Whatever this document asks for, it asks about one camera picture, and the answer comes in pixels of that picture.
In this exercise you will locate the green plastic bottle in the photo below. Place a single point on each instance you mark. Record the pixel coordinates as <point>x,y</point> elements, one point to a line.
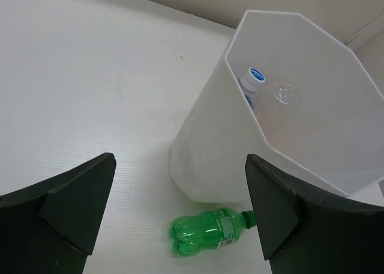
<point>209,230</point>

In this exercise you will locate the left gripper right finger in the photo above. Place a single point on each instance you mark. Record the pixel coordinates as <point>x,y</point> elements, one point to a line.
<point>305,229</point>

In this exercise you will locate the white octagonal plastic bin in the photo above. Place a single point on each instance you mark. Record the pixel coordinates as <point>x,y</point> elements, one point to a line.
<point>333,140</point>

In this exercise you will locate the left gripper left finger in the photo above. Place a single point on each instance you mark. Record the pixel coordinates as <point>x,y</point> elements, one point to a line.
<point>52,226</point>

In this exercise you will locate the blue label Pocari bottle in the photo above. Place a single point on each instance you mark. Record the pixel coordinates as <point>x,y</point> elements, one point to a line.
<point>251,82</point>

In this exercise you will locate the clear plastic bottle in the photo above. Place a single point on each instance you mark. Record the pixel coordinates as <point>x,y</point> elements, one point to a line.
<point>275,102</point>

